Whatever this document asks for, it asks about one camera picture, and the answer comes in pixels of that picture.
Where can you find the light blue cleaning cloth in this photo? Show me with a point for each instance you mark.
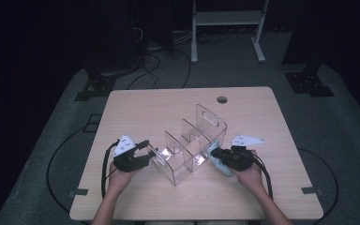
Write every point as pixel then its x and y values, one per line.
pixel 220 167

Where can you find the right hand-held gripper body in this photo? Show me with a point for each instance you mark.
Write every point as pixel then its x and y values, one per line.
pixel 239 157

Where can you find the white metal stand frame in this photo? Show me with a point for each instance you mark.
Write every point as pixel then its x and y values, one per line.
pixel 225 18

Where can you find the grey tape strip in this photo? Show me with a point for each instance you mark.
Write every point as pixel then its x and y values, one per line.
pixel 80 192
pixel 311 190

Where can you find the person's left hand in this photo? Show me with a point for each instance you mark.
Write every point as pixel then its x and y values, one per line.
pixel 120 181

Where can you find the black tape square outline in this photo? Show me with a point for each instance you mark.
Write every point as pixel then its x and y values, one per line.
pixel 87 131

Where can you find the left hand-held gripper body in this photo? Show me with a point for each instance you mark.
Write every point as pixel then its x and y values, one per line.
pixel 128 162

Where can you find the clear acrylic divided organizer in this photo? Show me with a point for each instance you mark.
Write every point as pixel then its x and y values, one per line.
pixel 193 140

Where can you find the black stand base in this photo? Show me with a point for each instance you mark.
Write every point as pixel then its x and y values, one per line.
pixel 307 82
pixel 100 84

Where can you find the person's right hand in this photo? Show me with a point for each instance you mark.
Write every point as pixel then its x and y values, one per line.
pixel 251 176

